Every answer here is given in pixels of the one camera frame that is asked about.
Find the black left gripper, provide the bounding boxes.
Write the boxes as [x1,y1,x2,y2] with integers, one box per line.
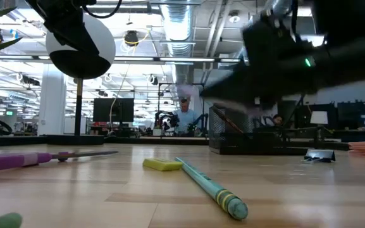
[25,0,90,48]

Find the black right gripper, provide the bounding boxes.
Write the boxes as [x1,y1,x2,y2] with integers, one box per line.
[201,12,316,111]

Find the black binder clip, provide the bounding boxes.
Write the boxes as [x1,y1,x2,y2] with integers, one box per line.
[302,149,337,164]

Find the yellow eraser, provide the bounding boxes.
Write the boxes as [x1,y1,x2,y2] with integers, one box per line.
[142,158,184,172]

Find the purple handled scissors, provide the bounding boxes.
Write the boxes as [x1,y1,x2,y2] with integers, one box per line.
[0,149,119,173]

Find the black mesh desk organizer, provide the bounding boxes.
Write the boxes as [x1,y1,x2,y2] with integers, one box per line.
[208,106,316,156]

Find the person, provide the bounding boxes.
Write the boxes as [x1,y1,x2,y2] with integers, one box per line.
[173,98,199,137]
[271,113,285,128]

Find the white shade table lamp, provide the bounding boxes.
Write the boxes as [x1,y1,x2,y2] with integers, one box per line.
[309,110,329,140]

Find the black monitor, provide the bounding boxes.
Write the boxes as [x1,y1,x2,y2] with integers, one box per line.
[92,98,135,123]

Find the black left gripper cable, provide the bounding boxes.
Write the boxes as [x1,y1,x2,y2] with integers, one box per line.
[81,0,123,19]

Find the silver ventilation duct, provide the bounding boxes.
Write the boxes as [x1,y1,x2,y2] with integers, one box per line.
[159,3,197,85]

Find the black aluminium table frame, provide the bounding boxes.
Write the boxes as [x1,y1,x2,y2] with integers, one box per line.
[0,134,350,152]

